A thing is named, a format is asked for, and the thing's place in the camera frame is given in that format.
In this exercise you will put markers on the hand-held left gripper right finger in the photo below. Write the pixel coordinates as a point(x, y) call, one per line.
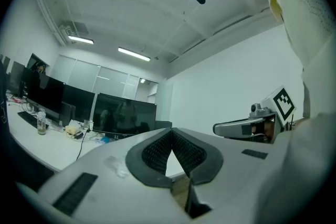
point(236, 170)

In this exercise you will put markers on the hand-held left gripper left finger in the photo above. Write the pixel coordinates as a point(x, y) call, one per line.
point(105, 186)

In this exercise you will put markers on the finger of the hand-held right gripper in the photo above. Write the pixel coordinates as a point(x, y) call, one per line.
point(231, 128)

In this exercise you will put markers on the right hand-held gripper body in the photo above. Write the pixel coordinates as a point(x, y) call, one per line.
point(282, 103)

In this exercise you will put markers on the person's right hand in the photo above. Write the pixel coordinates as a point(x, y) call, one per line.
point(266, 129)

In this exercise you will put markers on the blue packet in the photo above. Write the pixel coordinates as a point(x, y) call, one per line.
point(103, 139)

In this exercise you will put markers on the black charger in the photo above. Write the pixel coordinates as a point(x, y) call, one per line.
point(78, 135)

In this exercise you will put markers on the black laptop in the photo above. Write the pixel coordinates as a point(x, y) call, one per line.
point(162, 124)

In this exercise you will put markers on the wide curved black monitor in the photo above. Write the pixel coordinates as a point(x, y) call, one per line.
point(123, 115)

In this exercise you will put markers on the plain black monitor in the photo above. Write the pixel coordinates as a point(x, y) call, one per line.
point(78, 105)

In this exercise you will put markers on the white knit sweater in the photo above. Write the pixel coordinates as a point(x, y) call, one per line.
point(302, 8)

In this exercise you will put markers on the short black keyboard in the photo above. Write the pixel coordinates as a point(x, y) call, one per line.
point(29, 118)

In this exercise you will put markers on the black flat monitor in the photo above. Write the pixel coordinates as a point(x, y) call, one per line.
point(44, 94)

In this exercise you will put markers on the frosted glass partition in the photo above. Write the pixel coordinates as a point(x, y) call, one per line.
point(86, 73)

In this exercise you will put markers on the ceiling strip light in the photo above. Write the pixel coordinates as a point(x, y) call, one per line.
point(134, 54)
point(81, 39)

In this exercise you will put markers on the ceiling air unit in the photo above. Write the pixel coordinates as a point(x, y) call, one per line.
point(74, 28)

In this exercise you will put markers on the right gripper fisheye camera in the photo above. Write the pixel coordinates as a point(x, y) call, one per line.
point(255, 107)

